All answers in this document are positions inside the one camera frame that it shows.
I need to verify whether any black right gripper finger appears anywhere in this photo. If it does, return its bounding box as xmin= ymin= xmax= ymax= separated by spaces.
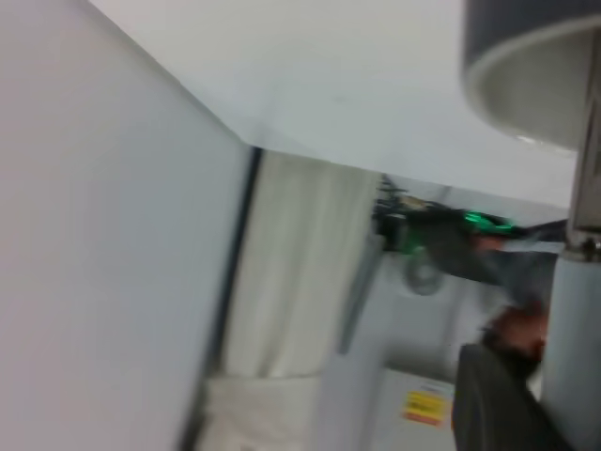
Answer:
xmin=451 ymin=342 xmax=579 ymax=451

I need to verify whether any metal spoon pale blue handle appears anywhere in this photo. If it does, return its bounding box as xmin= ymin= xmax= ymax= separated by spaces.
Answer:
xmin=538 ymin=55 xmax=601 ymax=424

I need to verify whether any yellow warning sticker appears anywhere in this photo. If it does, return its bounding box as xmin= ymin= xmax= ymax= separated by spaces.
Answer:
xmin=400 ymin=388 xmax=448 ymax=428

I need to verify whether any white cabinet box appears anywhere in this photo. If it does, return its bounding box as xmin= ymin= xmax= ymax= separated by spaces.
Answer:
xmin=375 ymin=364 xmax=459 ymax=451

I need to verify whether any grey round disc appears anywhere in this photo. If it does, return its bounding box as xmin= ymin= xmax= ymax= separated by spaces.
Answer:
xmin=401 ymin=253 xmax=447 ymax=298

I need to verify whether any white curtain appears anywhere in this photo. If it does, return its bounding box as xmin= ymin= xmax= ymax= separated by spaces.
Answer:
xmin=223 ymin=149 xmax=382 ymax=380

